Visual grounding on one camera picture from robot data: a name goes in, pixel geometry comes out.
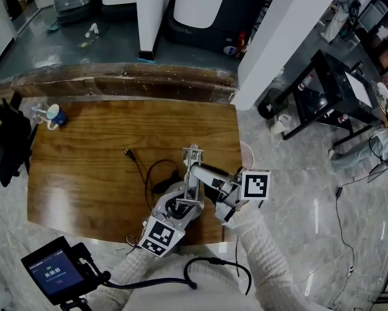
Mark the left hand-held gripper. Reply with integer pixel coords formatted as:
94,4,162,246
137,182,205,259

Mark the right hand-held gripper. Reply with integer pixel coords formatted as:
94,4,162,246
189,163,272,224

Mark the silver desk lamp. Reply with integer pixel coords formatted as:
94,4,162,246
157,143,206,222

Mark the person's left forearm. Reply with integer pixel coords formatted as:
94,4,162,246
108,244,169,292

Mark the person's right forearm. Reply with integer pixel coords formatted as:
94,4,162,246
227,205,312,311

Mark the pink plastic basket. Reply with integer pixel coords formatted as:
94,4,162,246
238,141,257,172

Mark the white plastic jug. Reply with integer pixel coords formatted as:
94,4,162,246
270,113,293,136

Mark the person's torso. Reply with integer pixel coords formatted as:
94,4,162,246
83,244,311,311

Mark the black waste bin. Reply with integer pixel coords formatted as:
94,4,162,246
257,87,290,121

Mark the black timer display screen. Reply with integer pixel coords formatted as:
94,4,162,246
19,236,86,306

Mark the long worn wooden bench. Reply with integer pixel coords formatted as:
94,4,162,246
0,62,239,106

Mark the red fire extinguisher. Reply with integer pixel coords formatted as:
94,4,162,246
235,30,250,60

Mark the blue mug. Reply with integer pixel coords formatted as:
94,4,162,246
47,103,67,132

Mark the black metal table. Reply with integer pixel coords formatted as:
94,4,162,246
282,48,385,151

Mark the clear glass cup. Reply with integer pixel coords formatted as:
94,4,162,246
29,102,51,124

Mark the white flat board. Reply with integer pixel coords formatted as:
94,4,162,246
343,70,375,109

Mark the white and black robot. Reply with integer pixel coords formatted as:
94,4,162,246
163,0,279,55

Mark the black office chair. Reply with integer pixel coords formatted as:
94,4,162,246
0,65,40,188

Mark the black power cord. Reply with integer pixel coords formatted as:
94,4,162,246
122,147,183,212

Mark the thin dark strap loop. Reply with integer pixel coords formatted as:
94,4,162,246
125,234,143,256

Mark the black chest cable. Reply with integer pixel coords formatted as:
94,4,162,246
183,255,253,297

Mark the thin black hanging wire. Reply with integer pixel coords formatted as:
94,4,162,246
234,235,241,277

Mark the black mount bracket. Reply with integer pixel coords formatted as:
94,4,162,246
60,241,113,311

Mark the black floor cable with adapter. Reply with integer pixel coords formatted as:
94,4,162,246
334,172,357,308

